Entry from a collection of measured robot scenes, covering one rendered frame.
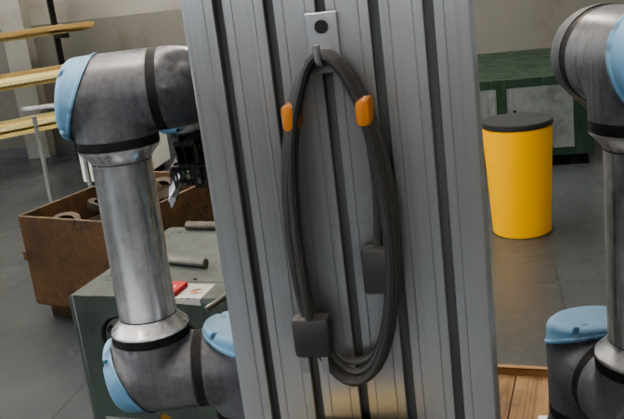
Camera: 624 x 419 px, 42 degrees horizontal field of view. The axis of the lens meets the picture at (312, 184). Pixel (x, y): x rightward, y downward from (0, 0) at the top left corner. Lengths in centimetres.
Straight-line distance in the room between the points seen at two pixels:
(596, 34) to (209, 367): 69
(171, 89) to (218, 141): 37
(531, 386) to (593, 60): 122
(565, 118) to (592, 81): 627
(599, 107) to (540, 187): 456
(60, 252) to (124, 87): 383
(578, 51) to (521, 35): 821
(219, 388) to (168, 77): 45
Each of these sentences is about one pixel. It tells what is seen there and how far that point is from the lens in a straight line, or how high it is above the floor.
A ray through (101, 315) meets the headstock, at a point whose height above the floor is 121.
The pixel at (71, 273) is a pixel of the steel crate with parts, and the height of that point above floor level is 35.
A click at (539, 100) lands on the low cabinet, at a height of 58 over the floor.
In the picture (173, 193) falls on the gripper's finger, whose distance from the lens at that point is 177.
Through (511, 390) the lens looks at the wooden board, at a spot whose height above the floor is 88.
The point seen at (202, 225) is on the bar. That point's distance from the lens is 216.
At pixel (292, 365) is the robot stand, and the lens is 81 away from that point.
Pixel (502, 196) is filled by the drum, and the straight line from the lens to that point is 549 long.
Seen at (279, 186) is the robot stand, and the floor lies 170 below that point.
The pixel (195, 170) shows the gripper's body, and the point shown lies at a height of 152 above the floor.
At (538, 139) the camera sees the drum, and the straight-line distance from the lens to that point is 538.
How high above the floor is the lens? 189
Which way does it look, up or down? 15 degrees down
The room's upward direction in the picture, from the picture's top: 7 degrees counter-clockwise
